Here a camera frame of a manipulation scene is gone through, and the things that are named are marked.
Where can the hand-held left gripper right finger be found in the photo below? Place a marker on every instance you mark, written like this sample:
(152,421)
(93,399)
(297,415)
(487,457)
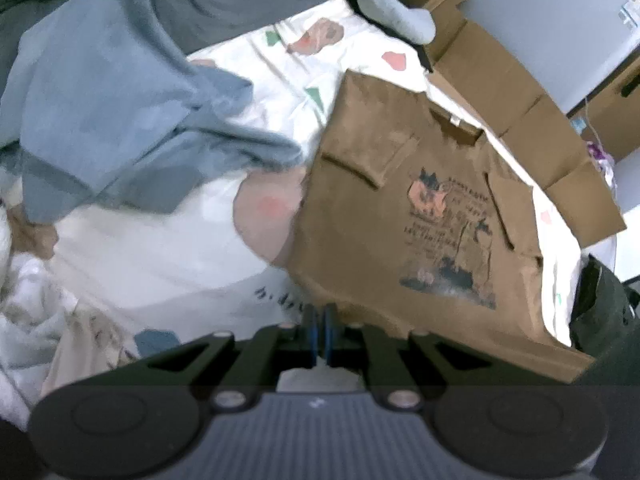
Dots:
(329,332)

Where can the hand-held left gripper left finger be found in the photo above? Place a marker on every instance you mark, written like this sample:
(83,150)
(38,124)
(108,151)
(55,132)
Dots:
(312,332)

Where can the brown printed T-shirt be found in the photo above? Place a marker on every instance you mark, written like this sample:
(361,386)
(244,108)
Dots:
(380,250)

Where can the white printed T-shirt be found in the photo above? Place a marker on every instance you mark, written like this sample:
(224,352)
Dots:
(150,255)

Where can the beige printed cloth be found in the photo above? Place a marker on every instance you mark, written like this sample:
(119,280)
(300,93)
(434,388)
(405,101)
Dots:
(85,347)

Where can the white printed bed sheet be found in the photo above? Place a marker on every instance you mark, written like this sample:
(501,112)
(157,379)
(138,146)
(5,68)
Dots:
(300,70)

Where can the black bag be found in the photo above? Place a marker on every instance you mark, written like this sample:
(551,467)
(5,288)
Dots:
(605,300)

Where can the white fluffy towel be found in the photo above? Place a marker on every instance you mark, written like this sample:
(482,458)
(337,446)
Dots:
(30,320)

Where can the flattened cardboard box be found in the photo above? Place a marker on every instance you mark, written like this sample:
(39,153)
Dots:
(500,85)

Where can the pastel patterned cloth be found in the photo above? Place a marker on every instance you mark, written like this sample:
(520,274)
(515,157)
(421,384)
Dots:
(600,157)

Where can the grey plush toy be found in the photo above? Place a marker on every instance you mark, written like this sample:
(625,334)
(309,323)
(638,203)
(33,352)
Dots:
(395,15)

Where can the blue-grey garment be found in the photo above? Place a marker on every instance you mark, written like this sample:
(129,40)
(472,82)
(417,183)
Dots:
(100,85)

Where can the dark green blanket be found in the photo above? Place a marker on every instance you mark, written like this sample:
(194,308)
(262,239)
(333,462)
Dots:
(240,0)

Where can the upright cardboard box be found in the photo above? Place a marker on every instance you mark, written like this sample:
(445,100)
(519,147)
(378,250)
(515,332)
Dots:
(625,120)

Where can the grey cabinet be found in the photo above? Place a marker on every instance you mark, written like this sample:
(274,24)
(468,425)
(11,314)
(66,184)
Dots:
(550,25)

